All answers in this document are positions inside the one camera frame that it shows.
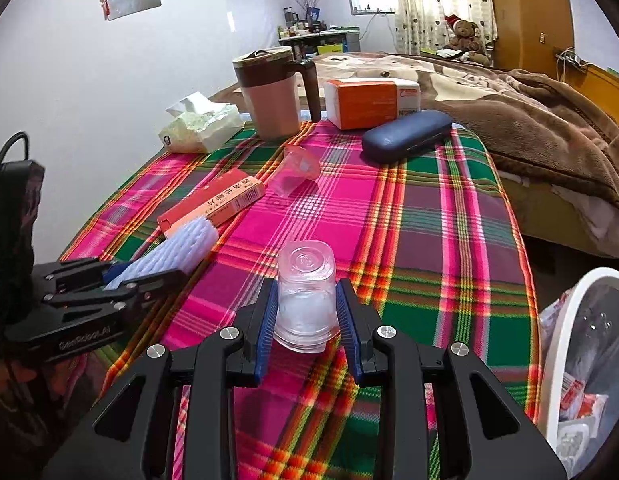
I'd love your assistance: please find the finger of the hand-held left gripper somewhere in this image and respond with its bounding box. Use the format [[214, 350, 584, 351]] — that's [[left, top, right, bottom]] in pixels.
[[42, 269, 188, 313], [34, 256, 117, 295]]

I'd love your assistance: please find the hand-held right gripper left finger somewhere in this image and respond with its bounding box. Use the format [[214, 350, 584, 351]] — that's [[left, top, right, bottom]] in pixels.
[[42, 277, 280, 480]]

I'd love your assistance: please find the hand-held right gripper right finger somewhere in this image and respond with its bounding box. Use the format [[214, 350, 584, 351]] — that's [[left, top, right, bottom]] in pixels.
[[335, 277, 570, 480]]

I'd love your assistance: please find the clear plastic cup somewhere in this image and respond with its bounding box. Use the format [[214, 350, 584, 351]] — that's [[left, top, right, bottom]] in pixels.
[[273, 241, 337, 353], [274, 143, 320, 198]]

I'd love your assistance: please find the white foam fruit net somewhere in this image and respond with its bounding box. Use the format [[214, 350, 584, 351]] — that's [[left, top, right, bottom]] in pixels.
[[105, 217, 219, 288]]

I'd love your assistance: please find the white trash bin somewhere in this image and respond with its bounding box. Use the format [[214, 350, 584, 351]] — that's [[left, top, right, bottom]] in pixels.
[[537, 266, 619, 476]]

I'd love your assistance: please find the pink green plaid tablecloth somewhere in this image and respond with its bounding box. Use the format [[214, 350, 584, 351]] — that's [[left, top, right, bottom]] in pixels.
[[59, 120, 540, 480]]

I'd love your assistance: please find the red cardboard box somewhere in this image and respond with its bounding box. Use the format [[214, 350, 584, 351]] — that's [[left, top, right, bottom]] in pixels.
[[158, 168, 266, 239]]

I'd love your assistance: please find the tipped clear plastic cup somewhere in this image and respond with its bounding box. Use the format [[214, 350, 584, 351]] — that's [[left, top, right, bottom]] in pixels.
[[274, 143, 320, 198]]

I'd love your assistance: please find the soft tissue pack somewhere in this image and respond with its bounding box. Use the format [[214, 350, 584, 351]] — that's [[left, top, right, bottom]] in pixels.
[[159, 91, 246, 154]]

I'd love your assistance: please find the blue glasses case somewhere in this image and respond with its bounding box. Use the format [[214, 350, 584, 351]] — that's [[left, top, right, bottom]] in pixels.
[[362, 109, 453, 163]]

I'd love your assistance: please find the large brown-white mug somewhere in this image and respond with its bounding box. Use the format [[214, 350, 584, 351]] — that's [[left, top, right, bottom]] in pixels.
[[232, 46, 323, 141]]

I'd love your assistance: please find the orange and white box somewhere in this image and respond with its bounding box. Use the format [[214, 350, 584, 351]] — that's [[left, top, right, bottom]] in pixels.
[[323, 78, 421, 131]]

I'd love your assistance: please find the red white packet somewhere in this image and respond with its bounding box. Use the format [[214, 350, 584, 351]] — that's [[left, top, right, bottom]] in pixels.
[[559, 372, 610, 421]]

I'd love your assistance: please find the brown fleece blanket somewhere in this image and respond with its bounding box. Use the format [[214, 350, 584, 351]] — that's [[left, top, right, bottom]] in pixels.
[[209, 50, 619, 213]]

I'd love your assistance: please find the cluttered desk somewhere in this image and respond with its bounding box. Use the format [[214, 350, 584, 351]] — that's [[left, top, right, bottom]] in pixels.
[[278, 22, 363, 61]]

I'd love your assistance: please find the brown teddy bear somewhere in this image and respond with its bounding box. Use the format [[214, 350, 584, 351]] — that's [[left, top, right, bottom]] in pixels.
[[437, 14, 490, 63]]

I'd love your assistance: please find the patterned curtain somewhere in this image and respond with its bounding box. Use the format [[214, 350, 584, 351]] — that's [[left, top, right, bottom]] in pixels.
[[388, 0, 497, 56]]

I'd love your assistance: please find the wooden bed headboard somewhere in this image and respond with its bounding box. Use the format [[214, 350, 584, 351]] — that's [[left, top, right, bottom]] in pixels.
[[569, 62, 619, 126]]

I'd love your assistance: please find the wooden wardrobe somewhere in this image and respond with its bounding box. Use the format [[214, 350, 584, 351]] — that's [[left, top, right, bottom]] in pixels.
[[484, 0, 575, 71]]

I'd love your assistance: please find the power strip with cables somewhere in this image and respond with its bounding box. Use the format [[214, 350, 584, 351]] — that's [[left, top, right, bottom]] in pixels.
[[554, 47, 595, 68]]

